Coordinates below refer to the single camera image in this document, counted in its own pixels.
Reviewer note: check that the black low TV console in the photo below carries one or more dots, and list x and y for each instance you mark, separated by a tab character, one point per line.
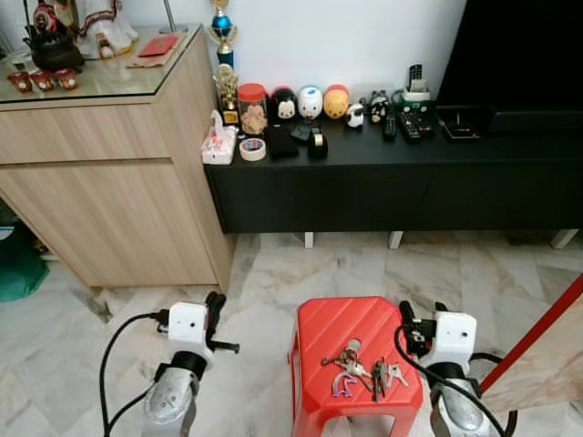
383	187

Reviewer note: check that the black cast iron teapot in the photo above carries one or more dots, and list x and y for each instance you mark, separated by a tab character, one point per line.
55	53

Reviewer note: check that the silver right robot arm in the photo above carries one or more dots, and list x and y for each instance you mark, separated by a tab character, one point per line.
460	414

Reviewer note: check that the white round figurine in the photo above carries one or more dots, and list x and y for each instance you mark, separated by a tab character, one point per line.
311	102

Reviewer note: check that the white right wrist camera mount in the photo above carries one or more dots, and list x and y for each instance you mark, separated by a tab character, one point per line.
453	337

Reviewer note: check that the tall trophy with blue ball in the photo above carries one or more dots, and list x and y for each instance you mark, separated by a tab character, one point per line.
222	32

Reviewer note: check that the red envelope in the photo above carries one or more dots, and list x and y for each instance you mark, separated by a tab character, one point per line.
158	46

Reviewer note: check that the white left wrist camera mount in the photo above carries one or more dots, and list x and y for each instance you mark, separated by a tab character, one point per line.
189	323

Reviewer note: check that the black tape dispenser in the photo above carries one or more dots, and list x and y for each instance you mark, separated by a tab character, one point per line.
317	146

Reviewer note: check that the slim black remote control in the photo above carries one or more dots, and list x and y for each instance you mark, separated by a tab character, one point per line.
390	127

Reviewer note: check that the colourful small statue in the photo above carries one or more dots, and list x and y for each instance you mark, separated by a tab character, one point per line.
55	16

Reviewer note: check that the white tape roll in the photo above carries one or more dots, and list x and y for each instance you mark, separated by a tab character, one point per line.
252	149

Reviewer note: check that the wide black remote control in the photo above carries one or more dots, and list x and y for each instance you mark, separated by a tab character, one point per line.
416	126

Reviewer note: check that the light wooden cabinet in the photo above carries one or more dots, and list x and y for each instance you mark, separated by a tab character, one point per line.
100	200

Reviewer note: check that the black wallet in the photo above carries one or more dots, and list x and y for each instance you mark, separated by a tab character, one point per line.
282	144

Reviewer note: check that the green plastic container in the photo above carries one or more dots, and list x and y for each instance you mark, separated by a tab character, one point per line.
18	269

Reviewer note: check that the black TV stand foot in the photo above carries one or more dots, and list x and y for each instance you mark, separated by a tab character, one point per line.
460	126

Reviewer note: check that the small gold trophy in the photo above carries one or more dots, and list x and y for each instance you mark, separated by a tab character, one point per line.
227	91

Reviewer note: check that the yellow round bear figurine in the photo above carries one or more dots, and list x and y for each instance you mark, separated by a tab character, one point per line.
336	102

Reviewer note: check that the small white black figurine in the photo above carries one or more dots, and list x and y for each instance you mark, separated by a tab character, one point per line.
355	116

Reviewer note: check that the red plastic stool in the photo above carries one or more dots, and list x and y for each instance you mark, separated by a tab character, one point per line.
337	319

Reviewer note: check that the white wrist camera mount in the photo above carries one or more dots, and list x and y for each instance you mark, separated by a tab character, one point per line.
189	323
453	337

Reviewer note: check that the white pink tissue box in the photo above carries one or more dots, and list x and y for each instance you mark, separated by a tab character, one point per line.
219	144

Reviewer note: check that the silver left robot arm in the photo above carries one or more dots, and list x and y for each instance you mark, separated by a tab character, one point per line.
168	405

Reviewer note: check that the marble board with red edge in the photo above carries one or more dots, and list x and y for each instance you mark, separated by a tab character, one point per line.
547	364

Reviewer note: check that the white robed statue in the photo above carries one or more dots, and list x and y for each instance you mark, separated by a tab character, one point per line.
107	32

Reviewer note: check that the black television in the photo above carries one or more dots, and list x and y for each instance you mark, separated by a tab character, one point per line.
519	55

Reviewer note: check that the metal lamp pole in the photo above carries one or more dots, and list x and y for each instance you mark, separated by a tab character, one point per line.
169	14

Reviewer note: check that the clear jar with red lid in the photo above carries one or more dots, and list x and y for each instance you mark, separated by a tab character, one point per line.
252	114

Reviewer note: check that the black and white toy figure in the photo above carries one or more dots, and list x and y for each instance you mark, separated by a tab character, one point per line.
378	106

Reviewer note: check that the black round mouse figurine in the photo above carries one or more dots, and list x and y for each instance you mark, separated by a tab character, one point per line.
284	105

